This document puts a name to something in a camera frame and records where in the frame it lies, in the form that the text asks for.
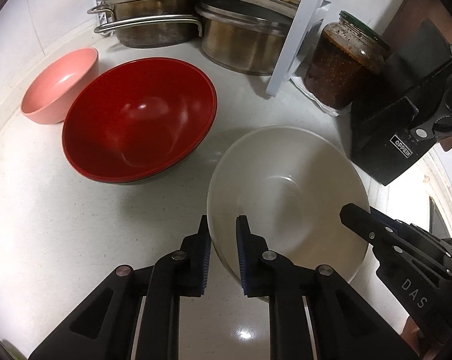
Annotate right hand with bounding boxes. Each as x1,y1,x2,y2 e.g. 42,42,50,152
400,317,452,360

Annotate white dish rack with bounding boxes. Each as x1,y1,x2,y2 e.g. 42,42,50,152
94,0,338,98

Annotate pink bowl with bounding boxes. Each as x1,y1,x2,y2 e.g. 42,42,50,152
21,47,99,125

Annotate black scissors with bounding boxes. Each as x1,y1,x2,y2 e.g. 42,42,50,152
410,74,452,141

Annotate red and black bowl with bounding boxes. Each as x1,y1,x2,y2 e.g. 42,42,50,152
62,57,218,184

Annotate wooden cutting board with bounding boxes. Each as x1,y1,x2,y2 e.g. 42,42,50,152
382,0,452,50

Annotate glass chili sauce jar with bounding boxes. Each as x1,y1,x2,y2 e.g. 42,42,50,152
303,10,390,111

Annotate black knife block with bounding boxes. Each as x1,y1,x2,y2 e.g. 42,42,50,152
350,19,452,185

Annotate white bowl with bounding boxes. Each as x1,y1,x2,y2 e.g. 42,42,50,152
206,126,369,281

